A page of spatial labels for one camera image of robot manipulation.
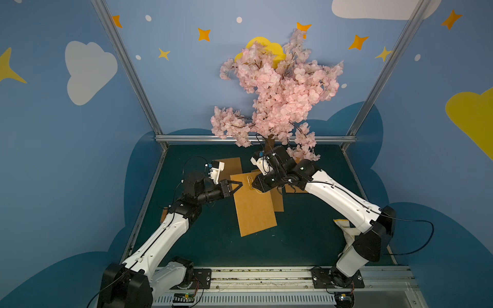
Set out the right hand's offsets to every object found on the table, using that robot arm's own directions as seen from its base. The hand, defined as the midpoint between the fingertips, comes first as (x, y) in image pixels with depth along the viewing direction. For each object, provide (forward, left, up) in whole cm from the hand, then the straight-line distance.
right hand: (257, 181), depth 76 cm
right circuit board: (-35, -36, -27) cm, 57 cm away
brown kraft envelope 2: (+25, +15, -22) cm, 36 cm away
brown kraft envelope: (-9, +1, -5) cm, 10 cm away
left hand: (-2, +5, +2) cm, 6 cm away
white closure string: (-1, +3, +1) cm, 4 cm away
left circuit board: (-39, +26, -26) cm, 54 cm away
